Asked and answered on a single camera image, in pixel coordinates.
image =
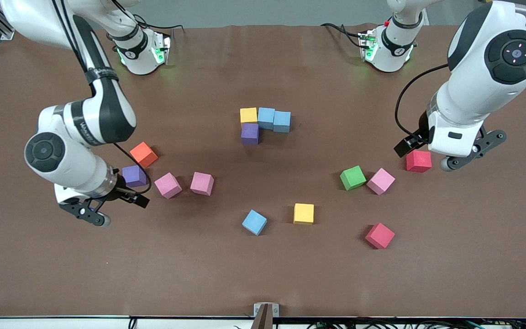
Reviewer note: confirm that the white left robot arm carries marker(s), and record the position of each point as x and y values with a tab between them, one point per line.
473	91

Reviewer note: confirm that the green foam cube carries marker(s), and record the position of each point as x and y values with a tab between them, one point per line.
353	177

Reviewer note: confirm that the purple foam cube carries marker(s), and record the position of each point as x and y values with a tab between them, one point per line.
134	176
249	134

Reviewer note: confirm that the pink foam cube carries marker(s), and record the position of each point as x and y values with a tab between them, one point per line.
167	185
381	181
202	183

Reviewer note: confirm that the yellow foam cube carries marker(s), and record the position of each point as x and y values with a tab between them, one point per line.
303	214
249	115

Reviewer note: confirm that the rose red foam cube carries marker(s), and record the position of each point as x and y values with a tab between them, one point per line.
380	236

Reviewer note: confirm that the orange foam cube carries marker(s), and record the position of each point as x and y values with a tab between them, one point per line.
144	154

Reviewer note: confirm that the grey metal bracket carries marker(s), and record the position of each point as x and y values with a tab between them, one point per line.
258	310

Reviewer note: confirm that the silver connector box green light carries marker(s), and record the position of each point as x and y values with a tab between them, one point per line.
161	48
367	45

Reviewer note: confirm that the brown table mat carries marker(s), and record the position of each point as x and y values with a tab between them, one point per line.
263	274

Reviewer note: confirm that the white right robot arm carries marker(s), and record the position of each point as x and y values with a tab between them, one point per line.
103	109

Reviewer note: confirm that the blue foam cube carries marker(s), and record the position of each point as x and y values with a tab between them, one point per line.
266	118
282	121
254	222

